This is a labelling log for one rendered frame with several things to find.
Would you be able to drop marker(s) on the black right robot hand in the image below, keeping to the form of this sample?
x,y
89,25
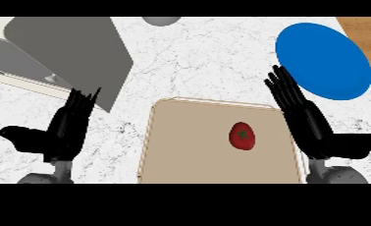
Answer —
x,y
310,128

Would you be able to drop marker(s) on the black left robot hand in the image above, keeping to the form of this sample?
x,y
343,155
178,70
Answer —
x,y
63,131

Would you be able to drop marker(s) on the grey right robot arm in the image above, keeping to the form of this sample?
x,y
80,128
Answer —
x,y
334,173

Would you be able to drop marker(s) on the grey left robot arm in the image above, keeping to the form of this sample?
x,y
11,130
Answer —
x,y
54,173

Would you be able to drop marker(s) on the red tomato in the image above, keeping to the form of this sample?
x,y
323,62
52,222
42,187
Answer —
x,y
242,136

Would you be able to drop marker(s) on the beige tray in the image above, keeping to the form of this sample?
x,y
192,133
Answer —
x,y
217,144

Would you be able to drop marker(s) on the blue plate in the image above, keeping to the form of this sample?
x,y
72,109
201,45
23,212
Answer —
x,y
325,60

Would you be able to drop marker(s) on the grey sink basin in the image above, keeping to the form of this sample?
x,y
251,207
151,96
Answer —
x,y
25,66

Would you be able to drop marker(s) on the large flat grey door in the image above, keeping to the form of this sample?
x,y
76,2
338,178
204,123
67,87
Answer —
x,y
73,56

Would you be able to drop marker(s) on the brown wooden board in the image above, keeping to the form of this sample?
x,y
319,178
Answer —
x,y
359,30

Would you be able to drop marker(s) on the grey round object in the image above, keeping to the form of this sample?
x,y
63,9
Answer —
x,y
161,21

